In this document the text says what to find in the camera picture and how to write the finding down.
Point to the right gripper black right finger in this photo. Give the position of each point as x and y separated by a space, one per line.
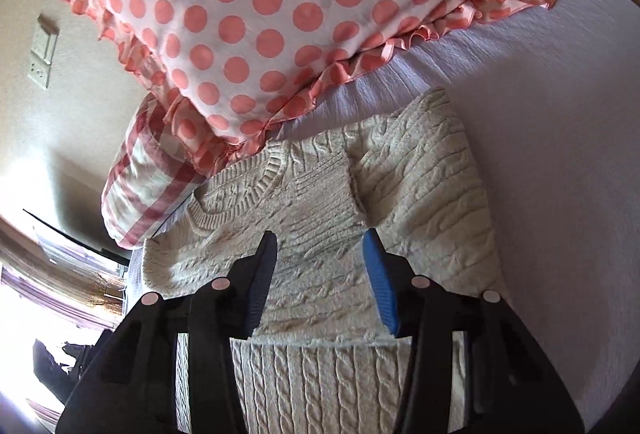
510 387

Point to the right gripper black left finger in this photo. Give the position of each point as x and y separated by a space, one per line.
130 386

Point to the cream cable-knit sweater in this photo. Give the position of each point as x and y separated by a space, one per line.
321 361

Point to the red white checked pillow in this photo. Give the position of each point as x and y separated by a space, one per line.
150 178

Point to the lavender textured bedspread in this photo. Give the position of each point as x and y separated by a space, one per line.
550 102

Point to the white wall switch plate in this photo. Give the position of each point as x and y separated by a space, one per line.
41 53

